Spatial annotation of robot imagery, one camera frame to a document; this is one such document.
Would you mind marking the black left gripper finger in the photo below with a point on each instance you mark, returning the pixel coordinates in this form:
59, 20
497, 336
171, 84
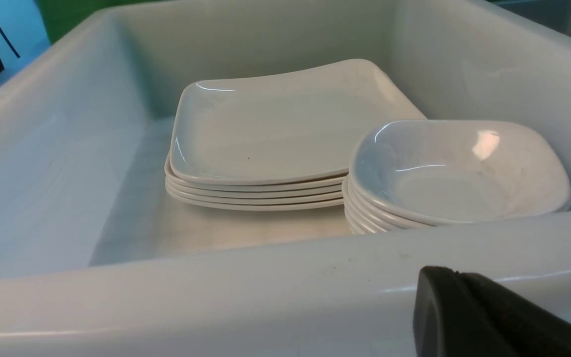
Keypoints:
468, 315

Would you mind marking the stack of white small bowls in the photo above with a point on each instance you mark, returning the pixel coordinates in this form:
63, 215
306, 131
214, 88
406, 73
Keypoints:
413, 174

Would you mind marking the stack of white square plates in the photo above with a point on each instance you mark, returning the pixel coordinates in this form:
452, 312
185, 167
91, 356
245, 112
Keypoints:
278, 142

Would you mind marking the large white plastic tub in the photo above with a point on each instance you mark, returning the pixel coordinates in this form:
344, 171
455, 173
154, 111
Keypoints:
97, 260

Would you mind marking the green backdrop cloth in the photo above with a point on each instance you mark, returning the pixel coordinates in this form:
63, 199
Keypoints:
61, 16

